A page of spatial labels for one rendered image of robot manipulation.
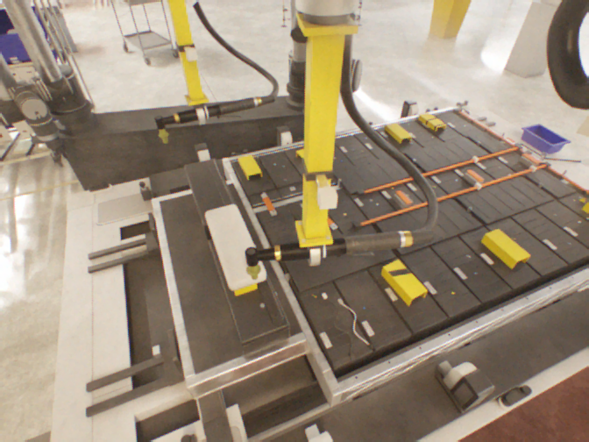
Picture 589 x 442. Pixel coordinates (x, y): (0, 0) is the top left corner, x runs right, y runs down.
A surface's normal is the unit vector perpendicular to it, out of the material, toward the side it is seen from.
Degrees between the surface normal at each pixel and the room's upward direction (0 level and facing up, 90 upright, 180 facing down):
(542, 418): 0
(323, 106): 90
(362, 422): 0
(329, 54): 90
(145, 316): 0
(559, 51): 75
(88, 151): 90
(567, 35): 59
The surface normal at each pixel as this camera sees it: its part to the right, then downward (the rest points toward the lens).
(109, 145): 0.21, 0.69
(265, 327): 0.00, -0.71
